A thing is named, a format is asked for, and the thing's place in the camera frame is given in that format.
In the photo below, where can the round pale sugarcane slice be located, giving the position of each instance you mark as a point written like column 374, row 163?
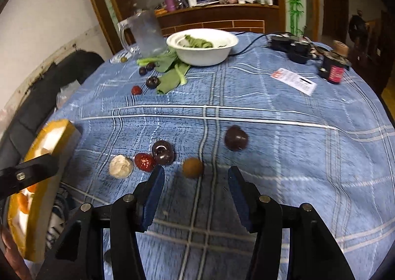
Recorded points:
column 120, row 167

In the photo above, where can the small red jujube far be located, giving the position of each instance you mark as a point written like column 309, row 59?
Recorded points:
column 136, row 90

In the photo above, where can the medium orange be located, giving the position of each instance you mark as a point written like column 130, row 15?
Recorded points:
column 24, row 200

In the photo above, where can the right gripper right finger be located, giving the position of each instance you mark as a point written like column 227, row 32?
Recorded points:
column 262, row 216

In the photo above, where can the dark plum far right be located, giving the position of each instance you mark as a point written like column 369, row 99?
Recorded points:
column 235, row 138

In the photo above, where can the black sofa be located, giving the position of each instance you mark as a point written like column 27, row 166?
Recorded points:
column 41, row 102

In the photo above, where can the dark plum centre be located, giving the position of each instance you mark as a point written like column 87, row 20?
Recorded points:
column 163, row 152

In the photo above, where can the clear plastic pitcher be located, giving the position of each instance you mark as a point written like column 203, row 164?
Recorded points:
column 146, row 32

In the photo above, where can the red jujube fruit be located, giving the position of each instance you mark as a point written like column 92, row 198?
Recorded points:
column 144, row 162

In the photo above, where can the blue plaid tablecloth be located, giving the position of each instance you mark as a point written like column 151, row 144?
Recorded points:
column 333, row 149

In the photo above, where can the black jar red label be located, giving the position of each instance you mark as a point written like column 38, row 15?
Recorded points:
column 333, row 67

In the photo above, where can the white bowl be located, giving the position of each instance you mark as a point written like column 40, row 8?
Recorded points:
column 202, row 46

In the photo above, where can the brown kiwi fruit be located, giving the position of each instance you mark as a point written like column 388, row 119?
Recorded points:
column 192, row 167

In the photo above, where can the black electronic device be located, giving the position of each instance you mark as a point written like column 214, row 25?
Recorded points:
column 298, row 51

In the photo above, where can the white paper card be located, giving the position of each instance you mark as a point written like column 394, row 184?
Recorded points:
column 294, row 80

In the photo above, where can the green leafy vegetable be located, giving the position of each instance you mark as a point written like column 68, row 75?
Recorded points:
column 171, row 70

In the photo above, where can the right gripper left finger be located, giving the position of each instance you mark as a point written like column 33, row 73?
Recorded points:
column 133, row 213

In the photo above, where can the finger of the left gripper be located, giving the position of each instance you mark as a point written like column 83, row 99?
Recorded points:
column 16, row 178

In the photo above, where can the small dark plum near greens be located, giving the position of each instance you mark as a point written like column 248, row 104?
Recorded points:
column 152, row 82

